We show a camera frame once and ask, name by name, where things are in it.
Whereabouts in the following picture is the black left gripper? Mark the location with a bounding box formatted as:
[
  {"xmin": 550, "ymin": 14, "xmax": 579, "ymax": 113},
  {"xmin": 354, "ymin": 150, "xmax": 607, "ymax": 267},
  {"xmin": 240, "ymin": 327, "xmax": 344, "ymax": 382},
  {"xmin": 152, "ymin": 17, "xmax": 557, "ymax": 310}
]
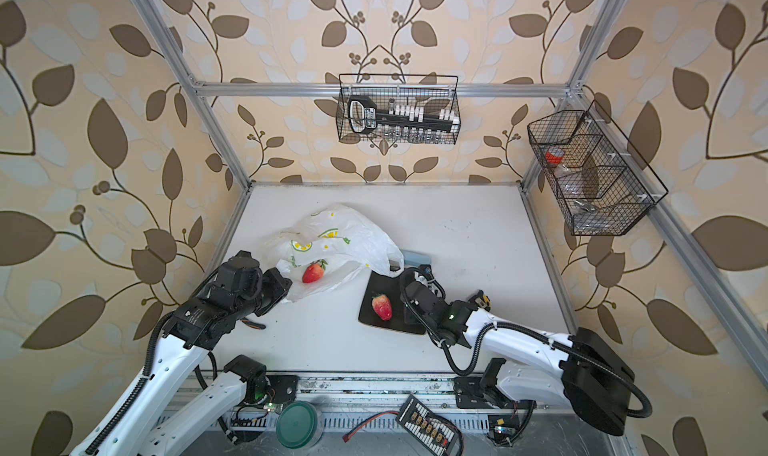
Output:
[{"xmin": 233, "ymin": 266, "xmax": 295, "ymax": 322}]

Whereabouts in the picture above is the fake strawberry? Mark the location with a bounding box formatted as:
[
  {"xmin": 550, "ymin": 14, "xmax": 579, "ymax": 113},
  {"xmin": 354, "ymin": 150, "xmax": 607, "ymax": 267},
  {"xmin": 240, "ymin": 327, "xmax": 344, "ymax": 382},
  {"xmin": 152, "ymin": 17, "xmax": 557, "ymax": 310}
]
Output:
[
  {"xmin": 371, "ymin": 294, "xmax": 393, "ymax": 321},
  {"xmin": 302, "ymin": 259, "xmax": 327, "ymax": 284}
]

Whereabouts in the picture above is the white lemon-print plastic bag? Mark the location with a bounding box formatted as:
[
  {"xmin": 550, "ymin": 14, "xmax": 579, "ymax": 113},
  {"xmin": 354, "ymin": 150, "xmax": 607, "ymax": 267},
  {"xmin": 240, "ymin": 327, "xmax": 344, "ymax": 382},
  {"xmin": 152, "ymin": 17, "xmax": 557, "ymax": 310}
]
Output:
[{"xmin": 255, "ymin": 204, "xmax": 404, "ymax": 302}]

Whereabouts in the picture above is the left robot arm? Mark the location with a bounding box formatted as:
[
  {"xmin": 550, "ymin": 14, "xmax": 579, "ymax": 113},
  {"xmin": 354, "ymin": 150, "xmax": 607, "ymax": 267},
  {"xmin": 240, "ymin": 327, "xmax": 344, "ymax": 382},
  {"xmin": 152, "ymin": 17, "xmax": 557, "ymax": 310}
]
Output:
[{"xmin": 72, "ymin": 251, "xmax": 292, "ymax": 455}]

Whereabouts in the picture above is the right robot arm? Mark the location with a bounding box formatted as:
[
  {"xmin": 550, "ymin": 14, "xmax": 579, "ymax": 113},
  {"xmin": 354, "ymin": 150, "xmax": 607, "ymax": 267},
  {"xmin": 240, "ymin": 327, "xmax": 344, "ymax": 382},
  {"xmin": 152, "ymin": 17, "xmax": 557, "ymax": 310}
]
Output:
[{"xmin": 398, "ymin": 265, "xmax": 653, "ymax": 436}]

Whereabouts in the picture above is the light blue sponge block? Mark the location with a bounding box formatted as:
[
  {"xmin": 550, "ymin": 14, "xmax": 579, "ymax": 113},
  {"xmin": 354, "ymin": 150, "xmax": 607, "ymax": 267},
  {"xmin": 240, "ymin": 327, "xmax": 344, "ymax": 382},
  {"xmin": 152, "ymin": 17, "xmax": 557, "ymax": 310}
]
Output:
[{"xmin": 401, "ymin": 249, "xmax": 432, "ymax": 268}]

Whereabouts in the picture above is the black square tray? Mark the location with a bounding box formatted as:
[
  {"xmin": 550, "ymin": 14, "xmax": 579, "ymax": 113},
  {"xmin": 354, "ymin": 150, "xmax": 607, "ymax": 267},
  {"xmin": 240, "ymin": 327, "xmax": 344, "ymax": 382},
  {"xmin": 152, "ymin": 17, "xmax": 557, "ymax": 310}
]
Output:
[{"xmin": 358, "ymin": 272, "xmax": 426, "ymax": 335}]

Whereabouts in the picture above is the black connector board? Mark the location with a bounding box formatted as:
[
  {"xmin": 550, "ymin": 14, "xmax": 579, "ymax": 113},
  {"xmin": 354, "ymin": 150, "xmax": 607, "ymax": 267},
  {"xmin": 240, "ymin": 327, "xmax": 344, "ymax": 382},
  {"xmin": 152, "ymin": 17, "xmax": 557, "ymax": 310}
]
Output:
[{"xmin": 396, "ymin": 395, "xmax": 465, "ymax": 456}]

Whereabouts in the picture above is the green round lid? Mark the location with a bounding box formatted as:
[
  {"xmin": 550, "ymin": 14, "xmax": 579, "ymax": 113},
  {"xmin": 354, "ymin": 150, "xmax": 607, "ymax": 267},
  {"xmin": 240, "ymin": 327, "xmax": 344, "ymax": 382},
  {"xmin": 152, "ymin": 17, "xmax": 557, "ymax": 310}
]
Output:
[{"xmin": 275, "ymin": 401, "xmax": 322, "ymax": 450}]

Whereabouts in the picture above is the small electronics board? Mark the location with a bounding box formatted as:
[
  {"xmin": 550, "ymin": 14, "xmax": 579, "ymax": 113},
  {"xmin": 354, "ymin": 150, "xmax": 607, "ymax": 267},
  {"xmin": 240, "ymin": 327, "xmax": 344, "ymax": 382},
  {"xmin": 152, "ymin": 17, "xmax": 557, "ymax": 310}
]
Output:
[{"xmin": 487, "ymin": 414, "xmax": 520, "ymax": 446}]

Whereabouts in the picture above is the black socket tool set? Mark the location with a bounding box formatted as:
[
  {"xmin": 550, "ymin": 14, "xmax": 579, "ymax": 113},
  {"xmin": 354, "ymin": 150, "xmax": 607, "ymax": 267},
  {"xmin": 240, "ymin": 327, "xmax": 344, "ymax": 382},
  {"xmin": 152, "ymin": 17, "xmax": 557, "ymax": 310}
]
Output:
[{"xmin": 344, "ymin": 96, "xmax": 461, "ymax": 134}]

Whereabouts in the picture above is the red-capped plastic bottle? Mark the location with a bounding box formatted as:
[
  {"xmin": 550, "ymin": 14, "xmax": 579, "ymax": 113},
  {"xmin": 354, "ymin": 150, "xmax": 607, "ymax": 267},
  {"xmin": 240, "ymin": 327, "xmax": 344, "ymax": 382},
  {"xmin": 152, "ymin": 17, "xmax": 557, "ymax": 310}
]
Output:
[{"xmin": 544, "ymin": 146, "xmax": 565, "ymax": 169}]

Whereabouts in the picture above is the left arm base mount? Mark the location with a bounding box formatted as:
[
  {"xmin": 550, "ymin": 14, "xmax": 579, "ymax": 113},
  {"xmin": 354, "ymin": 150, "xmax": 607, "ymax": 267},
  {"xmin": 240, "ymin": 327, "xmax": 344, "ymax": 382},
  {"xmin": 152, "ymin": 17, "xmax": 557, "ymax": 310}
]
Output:
[{"xmin": 264, "ymin": 373, "xmax": 299, "ymax": 407}]

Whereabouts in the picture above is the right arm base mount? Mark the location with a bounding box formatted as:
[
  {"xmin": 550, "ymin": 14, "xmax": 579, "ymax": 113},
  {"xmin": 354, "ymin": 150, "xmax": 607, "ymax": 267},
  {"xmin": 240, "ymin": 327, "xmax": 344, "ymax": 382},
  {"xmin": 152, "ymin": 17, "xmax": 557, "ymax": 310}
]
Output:
[{"xmin": 453, "ymin": 376, "xmax": 537, "ymax": 411}]

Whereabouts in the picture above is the red black wire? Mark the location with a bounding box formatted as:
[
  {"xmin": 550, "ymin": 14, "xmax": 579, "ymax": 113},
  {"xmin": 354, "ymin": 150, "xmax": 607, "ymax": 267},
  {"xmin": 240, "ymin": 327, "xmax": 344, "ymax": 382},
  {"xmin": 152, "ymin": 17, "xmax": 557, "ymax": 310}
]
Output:
[{"xmin": 342, "ymin": 411, "xmax": 400, "ymax": 443}]

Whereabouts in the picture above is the back wire basket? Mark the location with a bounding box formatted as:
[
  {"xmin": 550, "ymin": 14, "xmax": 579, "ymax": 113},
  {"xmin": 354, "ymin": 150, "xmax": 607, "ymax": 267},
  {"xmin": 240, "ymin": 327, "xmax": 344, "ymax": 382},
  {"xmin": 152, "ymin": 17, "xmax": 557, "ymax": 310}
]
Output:
[{"xmin": 335, "ymin": 72, "xmax": 462, "ymax": 145}]

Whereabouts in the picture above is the wire basket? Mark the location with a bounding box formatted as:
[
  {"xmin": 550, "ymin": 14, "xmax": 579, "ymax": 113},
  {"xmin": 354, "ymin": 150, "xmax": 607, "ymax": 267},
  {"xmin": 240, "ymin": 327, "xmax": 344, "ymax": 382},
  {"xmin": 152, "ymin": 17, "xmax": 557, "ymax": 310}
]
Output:
[
  {"xmin": 527, "ymin": 100, "xmax": 668, "ymax": 236},
  {"xmin": 335, "ymin": 72, "xmax": 462, "ymax": 145}
]

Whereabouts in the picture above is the right wire basket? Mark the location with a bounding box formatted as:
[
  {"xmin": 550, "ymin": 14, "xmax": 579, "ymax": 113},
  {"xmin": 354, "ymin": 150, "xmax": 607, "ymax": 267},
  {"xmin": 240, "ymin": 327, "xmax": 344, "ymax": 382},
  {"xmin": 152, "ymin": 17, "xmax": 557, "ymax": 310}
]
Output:
[{"xmin": 527, "ymin": 100, "xmax": 668, "ymax": 236}]

